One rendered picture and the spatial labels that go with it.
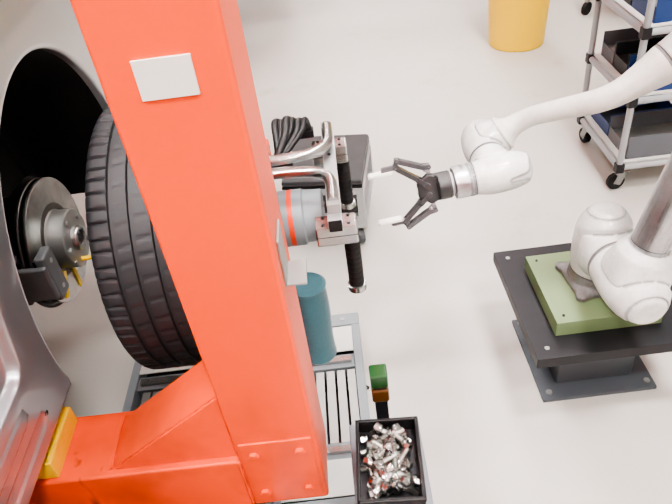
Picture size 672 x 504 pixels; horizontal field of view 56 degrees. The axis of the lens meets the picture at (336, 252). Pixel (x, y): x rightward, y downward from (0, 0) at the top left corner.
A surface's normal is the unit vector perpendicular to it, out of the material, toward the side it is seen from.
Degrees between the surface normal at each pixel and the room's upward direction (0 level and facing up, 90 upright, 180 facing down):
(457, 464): 0
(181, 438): 90
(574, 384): 0
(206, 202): 90
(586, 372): 90
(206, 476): 90
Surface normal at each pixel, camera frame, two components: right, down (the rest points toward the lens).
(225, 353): 0.05, 0.62
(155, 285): 0.02, 0.37
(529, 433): -0.11, -0.77
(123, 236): -0.02, 0.05
